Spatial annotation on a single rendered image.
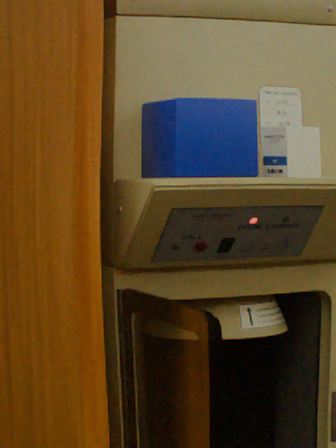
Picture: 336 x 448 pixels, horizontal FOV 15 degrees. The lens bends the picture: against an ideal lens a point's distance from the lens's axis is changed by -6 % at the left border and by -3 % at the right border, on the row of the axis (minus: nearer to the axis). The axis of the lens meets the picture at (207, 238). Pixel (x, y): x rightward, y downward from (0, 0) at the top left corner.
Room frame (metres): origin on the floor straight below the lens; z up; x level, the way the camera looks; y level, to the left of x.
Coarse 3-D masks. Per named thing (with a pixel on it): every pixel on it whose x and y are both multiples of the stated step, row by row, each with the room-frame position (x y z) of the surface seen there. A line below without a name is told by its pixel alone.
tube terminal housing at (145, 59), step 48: (144, 48) 1.53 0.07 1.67; (192, 48) 1.56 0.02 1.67; (240, 48) 1.59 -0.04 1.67; (288, 48) 1.62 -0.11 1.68; (144, 96) 1.53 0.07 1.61; (192, 96) 1.56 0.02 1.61; (240, 96) 1.59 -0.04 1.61; (144, 288) 1.53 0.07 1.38; (192, 288) 1.56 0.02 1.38; (240, 288) 1.59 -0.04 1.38; (288, 288) 1.62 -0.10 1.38
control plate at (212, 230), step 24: (192, 216) 1.47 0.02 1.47; (216, 216) 1.48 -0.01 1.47; (240, 216) 1.49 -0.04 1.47; (264, 216) 1.51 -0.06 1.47; (312, 216) 1.54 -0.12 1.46; (168, 240) 1.48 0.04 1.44; (192, 240) 1.50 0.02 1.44; (216, 240) 1.51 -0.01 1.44; (240, 240) 1.53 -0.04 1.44; (264, 240) 1.54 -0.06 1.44
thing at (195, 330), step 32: (128, 288) 1.48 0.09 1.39; (128, 320) 1.49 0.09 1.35; (160, 320) 1.36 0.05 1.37; (192, 320) 1.26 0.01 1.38; (160, 352) 1.37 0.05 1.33; (192, 352) 1.26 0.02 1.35; (160, 384) 1.37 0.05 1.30; (192, 384) 1.26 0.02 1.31; (160, 416) 1.38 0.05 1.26; (192, 416) 1.27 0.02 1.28
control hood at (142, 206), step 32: (128, 192) 1.47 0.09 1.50; (160, 192) 1.42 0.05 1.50; (192, 192) 1.44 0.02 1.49; (224, 192) 1.46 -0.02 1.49; (256, 192) 1.47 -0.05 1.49; (288, 192) 1.49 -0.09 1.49; (320, 192) 1.51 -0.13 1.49; (128, 224) 1.48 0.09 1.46; (160, 224) 1.46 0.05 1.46; (320, 224) 1.55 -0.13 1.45; (128, 256) 1.48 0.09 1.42; (320, 256) 1.60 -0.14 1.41
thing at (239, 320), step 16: (192, 304) 1.62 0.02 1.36; (208, 304) 1.62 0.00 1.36; (224, 304) 1.62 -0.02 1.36; (240, 304) 1.62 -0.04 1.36; (256, 304) 1.63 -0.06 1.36; (272, 304) 1.65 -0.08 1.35; (224, 320) 1.61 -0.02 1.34; (240, 320) 1.61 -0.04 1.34; (256, 320) 1.62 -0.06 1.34; (272, 320) 1.64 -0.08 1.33; (224, 336) 1.60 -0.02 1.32; (240, 336) 1.60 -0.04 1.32; (256, 336) 1.61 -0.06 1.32
